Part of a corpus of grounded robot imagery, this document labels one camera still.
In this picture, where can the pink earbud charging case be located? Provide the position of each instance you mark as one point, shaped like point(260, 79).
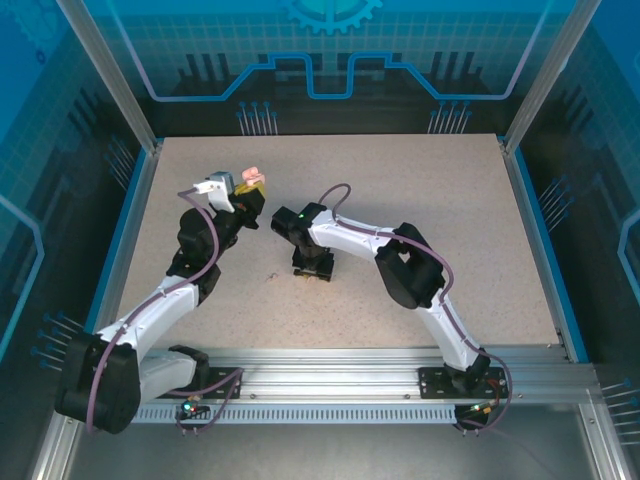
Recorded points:
point(251, 175)

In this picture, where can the black base plate right arm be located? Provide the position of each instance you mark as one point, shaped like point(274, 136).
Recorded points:
point(435, 385)

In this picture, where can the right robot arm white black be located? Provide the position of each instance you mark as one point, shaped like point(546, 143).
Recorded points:
point(350, 235)

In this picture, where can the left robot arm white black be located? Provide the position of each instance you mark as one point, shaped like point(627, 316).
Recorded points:
point(150, 310)

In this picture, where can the black base plate left arm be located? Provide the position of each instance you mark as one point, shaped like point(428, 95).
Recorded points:
point(225, 382)

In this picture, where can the grey metal sheet panel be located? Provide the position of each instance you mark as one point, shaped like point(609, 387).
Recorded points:
point(325, 450)

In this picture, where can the small connector with LEDs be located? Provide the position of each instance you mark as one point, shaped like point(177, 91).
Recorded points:
point(479, 409)
point(189, 409)

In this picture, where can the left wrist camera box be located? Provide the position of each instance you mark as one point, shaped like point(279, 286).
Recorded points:
point(220, 181)

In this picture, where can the aluminium side rail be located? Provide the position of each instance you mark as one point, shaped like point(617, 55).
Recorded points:
point(525, 200)
point(139, 200)

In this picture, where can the aluminium mounting rail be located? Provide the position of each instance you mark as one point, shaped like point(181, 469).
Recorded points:
point(325, 375)

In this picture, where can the aluminium frame post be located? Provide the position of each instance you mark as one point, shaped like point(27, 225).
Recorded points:
point(111, 75)
point(550, 75)

